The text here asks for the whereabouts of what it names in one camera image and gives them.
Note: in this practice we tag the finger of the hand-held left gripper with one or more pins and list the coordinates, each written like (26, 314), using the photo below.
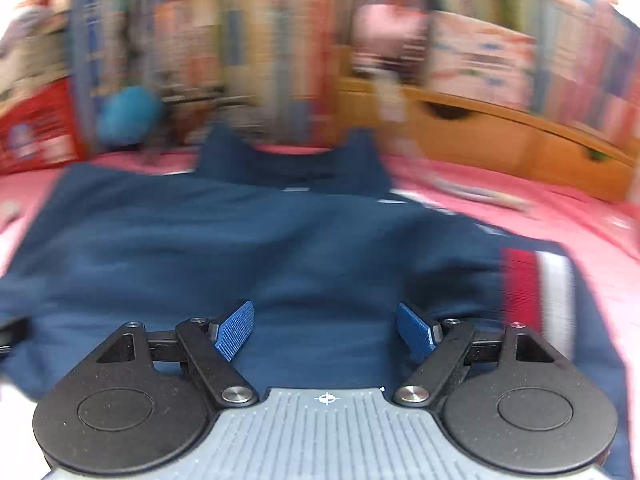
(12, 332)

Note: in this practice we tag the row of tall books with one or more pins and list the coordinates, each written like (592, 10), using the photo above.
(200, 35)

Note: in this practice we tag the blue plush ball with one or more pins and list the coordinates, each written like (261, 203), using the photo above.
(130, 115)

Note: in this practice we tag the stack of paper workbooks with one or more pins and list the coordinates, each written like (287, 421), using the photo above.
(30, 45)

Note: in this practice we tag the navy and white jacket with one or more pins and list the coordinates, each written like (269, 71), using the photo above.
(200, 260)

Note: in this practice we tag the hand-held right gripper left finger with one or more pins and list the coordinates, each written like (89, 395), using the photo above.
(235, 331)

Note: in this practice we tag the wooden drawer organiser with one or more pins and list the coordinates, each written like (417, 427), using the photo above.
(500, 135)

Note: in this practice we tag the pink rabbit print blanket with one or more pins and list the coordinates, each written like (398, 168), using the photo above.
(575, 210)

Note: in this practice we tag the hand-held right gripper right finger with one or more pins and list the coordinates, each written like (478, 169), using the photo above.
(415, 332)

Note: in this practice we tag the white box pencil print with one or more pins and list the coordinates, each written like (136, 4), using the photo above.
(480, 60)

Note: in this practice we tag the red plastic crate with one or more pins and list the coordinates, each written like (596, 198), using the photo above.
(40, 130)

